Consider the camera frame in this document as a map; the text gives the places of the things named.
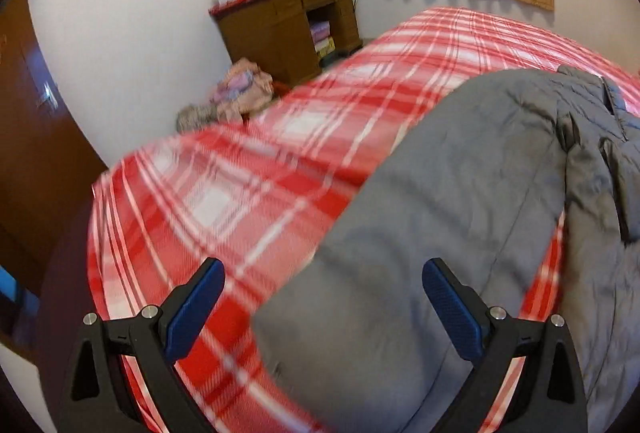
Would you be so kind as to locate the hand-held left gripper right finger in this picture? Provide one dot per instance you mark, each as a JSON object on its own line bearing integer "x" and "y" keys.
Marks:
{"x": 452, "y": 313}

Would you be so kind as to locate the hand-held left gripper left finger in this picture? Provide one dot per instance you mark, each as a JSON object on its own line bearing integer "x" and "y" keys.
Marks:
{"x": 192, "y": 308}

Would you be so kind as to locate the grey puffer jacket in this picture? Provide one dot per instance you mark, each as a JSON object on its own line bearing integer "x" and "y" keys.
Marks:
{"x": 450, "y": 188}

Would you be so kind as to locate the pink floral clothes pile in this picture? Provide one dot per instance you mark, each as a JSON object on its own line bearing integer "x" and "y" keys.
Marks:
{"x": 242, "y": 88}

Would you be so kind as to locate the bed with red plaid sheet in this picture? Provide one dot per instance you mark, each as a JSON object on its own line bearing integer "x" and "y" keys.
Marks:
{"x": 250, "y": 173}

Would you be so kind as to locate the blue object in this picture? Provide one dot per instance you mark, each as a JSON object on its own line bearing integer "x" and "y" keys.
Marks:
{"x": 15, "y": 290}

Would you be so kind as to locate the grey patterned cloth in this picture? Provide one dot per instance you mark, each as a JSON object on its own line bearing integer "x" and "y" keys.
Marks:
{"x": 195, "y": 117}

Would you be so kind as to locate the brown wooden wardrobe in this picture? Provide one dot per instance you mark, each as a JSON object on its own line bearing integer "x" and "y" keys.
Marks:
{"x": 35, "y": 153}

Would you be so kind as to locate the brown wooden desk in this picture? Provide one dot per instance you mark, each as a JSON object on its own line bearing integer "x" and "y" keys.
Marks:
{"x": 265, "y": 33}

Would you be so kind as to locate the yellow box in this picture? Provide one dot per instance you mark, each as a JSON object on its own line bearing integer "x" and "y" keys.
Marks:
{"x": 325, "y": 48}

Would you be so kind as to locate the purple box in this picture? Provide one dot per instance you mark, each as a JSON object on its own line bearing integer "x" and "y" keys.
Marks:
{"x": 320, "y": 32}

